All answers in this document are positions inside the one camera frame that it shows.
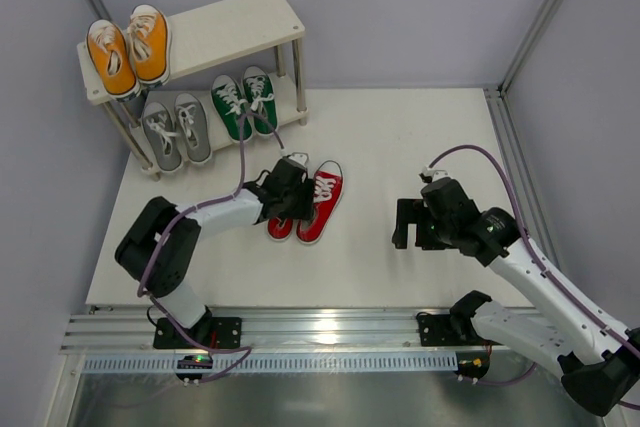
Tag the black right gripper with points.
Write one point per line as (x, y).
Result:
(417, 222)

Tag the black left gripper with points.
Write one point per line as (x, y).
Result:
(304, 200)

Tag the red canvas sneaker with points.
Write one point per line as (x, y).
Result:
(279, 229)
(328, 188)

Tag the green canvas sneaker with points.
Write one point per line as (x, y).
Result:
(230, 104)
(260, 93)

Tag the grey canvas sneaker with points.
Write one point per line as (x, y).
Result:
(192, 119)
(161, 134)

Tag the orange canvas sneaker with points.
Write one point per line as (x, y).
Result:
(109, 54)
(150, 41)

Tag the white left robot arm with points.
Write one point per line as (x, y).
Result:
(158, 248)

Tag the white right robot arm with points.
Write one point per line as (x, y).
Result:
(594, 356)

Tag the white wooden shoe shelf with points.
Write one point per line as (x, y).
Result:
(207, 37)

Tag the right controller board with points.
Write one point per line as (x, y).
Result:
(472, 368)

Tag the controller board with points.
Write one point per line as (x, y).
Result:
(191, 369)
(472, 368)

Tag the left controller board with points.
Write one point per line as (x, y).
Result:
(191, 369)

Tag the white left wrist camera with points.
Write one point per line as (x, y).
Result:
(300, 158)

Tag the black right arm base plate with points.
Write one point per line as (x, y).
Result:
(436, 330)

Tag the right aluminium frame post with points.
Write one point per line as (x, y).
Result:
(497, 98)

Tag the slotted grey cable duct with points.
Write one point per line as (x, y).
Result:
(259, 362)

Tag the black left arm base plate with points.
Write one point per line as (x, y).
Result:
(225, 332)

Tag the aluminium mounting rail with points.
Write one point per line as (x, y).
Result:
(128, 329)

